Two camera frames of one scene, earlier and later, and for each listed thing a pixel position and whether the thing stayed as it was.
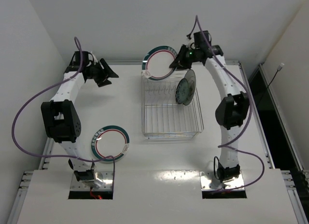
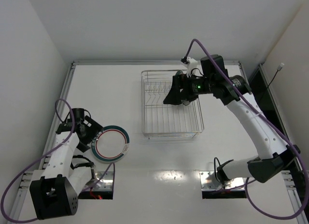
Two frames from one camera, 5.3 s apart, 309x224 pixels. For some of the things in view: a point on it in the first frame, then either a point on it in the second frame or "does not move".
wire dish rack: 162,118 does not move
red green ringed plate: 156,62 to 179,73
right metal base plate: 208,181 does not move
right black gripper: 183,58 to 182,88
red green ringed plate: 110,140 does not move
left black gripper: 100,74 to 91,131
